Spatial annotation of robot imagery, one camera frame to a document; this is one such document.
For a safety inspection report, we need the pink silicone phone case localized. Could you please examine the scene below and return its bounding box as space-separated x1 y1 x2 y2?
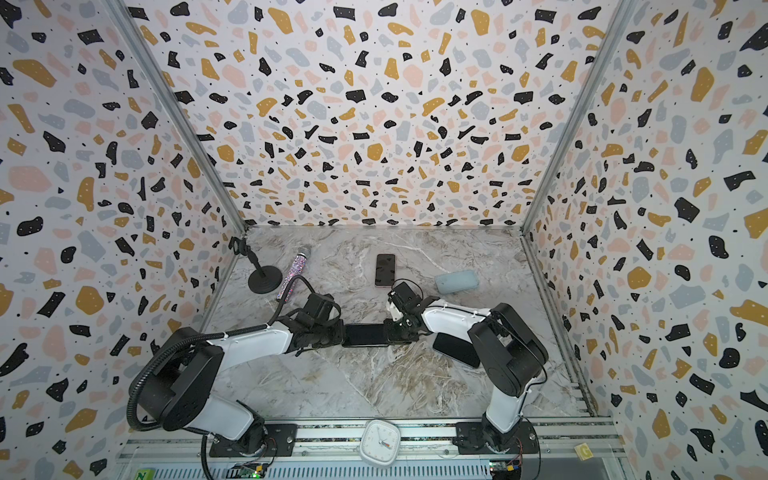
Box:
374 252 397 289

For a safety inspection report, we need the aluminium frame post left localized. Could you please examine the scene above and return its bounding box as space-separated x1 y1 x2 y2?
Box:
103 1 247 236

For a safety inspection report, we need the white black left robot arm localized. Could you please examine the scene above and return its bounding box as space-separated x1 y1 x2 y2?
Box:
126 293 344 441

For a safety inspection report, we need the black round microphone stand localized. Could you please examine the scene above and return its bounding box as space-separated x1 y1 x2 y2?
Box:
228 237 283 294

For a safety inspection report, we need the purple glitter microphone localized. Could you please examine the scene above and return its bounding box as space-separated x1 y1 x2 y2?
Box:
277 245 311 300

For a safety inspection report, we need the aluminium frame post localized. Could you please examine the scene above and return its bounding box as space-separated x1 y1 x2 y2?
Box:
520 0 637 236
103 1 247 236

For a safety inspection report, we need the white square clock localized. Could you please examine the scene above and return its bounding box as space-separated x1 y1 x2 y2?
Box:
358 419 401 468

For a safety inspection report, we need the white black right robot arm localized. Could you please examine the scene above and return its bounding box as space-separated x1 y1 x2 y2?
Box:
384 282 549 435

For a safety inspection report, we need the black corrugated cable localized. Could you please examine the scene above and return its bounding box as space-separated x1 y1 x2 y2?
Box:
125 274 316 480

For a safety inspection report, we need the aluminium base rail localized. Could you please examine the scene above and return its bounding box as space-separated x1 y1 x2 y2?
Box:
114 417 634 479

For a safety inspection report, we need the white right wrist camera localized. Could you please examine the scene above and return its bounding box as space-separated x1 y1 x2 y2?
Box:
387 300 403 323

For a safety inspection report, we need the silver smartphone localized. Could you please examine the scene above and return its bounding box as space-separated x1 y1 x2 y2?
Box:
342 324 389 348

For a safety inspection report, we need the blue smartphone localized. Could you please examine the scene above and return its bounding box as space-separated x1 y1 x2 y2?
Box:
433 333 481 369

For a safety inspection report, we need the light blue phone case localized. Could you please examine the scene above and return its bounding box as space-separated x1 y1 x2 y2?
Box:
435 270 479 295

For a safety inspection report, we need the aluminium frame post right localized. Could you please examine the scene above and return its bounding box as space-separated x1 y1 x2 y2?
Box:
520 0 637 236

